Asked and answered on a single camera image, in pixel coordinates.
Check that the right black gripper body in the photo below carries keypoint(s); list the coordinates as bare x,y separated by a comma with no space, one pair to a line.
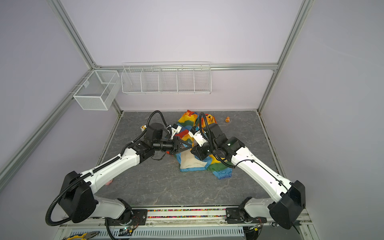
207,150

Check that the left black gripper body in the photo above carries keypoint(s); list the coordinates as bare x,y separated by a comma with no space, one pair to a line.
171,145

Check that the rainbow striped jacket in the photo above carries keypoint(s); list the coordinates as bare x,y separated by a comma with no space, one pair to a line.
188,161

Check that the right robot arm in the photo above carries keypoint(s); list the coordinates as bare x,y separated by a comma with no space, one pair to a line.
287,199

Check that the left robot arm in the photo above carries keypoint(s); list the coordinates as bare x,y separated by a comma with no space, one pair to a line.
77,200

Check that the yellow white small toy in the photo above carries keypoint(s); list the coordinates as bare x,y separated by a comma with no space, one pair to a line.
143,128

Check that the white mesh box basket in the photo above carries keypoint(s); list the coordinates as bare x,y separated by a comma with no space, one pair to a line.
98,90

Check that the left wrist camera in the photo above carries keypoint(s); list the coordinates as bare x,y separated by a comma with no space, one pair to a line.
174,130

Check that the white wire shelf basket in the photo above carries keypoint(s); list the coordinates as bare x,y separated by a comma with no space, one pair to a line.
167,78

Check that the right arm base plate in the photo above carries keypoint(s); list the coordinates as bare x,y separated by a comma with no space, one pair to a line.
236,215

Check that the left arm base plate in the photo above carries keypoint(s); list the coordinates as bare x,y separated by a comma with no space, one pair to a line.
136,217

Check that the white slotted cable duct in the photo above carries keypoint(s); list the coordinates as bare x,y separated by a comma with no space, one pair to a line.
178,233

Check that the yellow handled pliers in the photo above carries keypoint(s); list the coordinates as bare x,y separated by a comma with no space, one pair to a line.
85,236

